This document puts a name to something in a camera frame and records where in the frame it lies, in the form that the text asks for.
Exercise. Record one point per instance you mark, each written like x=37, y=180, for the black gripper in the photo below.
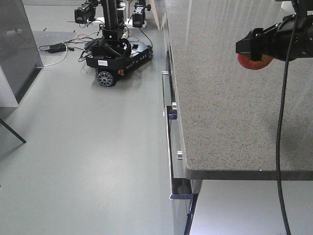
x=278, y=41

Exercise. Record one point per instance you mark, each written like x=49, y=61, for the red yellow apple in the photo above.
x=254, y=65

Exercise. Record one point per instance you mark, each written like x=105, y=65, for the black mobile robot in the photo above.
x=112, y=55

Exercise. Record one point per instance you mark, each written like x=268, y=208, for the black power adapter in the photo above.
x=55, y=48

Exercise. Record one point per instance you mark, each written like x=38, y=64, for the chrome drawer handle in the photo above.
x=180, y=187

